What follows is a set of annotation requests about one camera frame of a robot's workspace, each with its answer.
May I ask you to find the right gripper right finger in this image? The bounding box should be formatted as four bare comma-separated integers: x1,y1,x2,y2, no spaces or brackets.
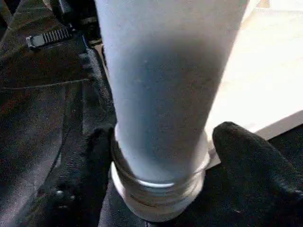
174,121,303,227

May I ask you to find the black table mat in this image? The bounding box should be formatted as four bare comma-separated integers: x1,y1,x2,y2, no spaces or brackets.
0,0,119,227

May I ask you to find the white plastic table leg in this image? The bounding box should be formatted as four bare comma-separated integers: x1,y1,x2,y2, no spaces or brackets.
94,0,247,223

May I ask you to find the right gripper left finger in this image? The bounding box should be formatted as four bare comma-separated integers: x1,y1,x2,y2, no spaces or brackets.
23,127,117,227

